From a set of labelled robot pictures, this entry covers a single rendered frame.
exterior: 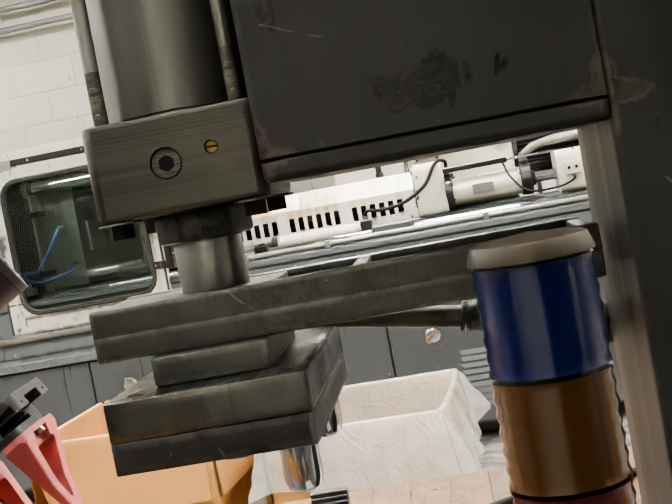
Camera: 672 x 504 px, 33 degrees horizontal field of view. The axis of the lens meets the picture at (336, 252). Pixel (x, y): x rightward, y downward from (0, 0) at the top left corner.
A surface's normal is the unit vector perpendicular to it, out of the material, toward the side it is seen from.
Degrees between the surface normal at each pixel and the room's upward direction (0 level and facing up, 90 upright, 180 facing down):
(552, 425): 104
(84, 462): 88
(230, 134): 90
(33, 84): 90
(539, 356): 76
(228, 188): 90
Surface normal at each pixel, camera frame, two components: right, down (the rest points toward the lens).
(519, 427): -0.65, 0.40
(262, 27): -0.08, 0.07
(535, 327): -0.22, 0.34
